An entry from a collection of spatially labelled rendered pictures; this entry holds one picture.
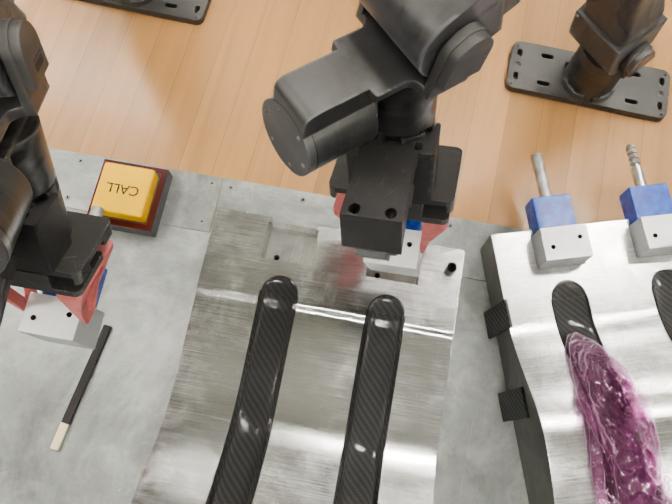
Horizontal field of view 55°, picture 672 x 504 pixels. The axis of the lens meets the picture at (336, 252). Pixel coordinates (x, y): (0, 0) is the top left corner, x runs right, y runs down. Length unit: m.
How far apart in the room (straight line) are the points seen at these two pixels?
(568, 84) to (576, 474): 0.47
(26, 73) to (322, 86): 0.18
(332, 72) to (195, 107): 0.44
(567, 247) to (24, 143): 0.51
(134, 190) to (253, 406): 0.29
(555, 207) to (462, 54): 0.36
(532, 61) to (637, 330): 0.36
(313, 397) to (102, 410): 0.25
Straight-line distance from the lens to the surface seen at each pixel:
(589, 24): 0.76
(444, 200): 0.51
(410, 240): 0.59
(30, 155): 0.49
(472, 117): 0.84
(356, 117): 0.43
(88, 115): 0.88
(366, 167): 0.46
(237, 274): 0.65
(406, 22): 0.40
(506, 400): 0.72
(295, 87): 0.41
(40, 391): 0.79
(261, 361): 0.64
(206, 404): 0.64
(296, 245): 0.69
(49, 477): 0.78
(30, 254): 0.52
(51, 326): 0.61
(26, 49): 0.45
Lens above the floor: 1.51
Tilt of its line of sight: 73 degrees down
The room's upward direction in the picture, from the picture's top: straight up
